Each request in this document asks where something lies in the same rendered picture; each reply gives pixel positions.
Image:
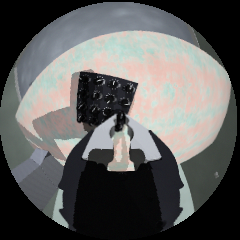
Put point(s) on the black knob box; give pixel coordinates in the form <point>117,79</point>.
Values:
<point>94,86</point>

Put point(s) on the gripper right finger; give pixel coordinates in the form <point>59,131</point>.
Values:
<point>147,147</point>

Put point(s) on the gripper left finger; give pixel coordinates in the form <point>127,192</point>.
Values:
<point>96,147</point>

